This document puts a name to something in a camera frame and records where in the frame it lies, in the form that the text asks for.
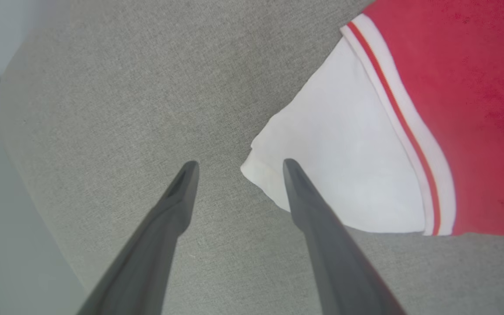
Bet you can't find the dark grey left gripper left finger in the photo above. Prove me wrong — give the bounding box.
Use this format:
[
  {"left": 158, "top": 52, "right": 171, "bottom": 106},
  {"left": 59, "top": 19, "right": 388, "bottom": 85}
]
[{"left": 76, "top": 161, "right": 200, "bottom": 315}]

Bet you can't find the red shirt with white sleeves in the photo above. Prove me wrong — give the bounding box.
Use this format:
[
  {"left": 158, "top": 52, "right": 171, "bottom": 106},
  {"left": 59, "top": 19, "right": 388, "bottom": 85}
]
[{"left": 240, "top": 0, "right": 504, "bottom": 237}]

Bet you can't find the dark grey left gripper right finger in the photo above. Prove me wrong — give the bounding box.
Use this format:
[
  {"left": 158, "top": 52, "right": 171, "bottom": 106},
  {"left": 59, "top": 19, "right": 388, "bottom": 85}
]
[{"left": 283, "top": 159, "right": 406, "bottom": 315}]

